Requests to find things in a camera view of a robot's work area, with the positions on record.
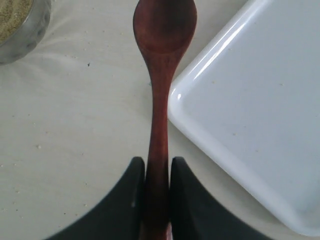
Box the yellow millet grains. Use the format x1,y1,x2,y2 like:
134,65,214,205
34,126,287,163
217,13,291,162
0,0,33,44

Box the dark red wooden spoon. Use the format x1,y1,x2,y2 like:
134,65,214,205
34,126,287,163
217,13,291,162
132,0,197,240

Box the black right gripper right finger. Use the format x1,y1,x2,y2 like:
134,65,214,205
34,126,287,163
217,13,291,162
170,157,268,240

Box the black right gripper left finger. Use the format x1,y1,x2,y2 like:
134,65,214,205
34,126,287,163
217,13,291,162
49,156,145,240

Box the white rectangular plastic tray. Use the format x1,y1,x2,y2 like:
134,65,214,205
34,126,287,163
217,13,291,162
168,0,320,237

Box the steel bowl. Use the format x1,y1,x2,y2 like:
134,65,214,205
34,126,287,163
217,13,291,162
0,0,52,66

